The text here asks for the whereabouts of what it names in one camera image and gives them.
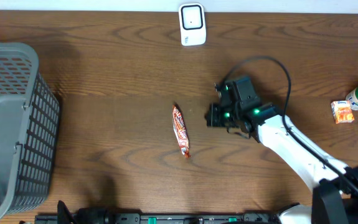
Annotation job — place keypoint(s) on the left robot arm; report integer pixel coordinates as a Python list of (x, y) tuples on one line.
[(89, 215)]

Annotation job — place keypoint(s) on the grey plastic mesh basket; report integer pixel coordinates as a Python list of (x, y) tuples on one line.
[(29, 123)]

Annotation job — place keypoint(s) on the red Top chocolate bar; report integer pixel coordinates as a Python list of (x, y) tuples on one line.
[(180, 131)]

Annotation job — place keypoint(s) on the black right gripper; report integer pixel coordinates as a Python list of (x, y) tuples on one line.
[(212, 119)]

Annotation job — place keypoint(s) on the orange small snack packet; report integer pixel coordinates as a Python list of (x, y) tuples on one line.
[(341, 111)]

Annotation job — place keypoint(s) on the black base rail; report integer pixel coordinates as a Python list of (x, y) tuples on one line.
[(135, 218)]

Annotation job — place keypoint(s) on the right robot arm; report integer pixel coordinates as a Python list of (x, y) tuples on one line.
[(334, 184)]

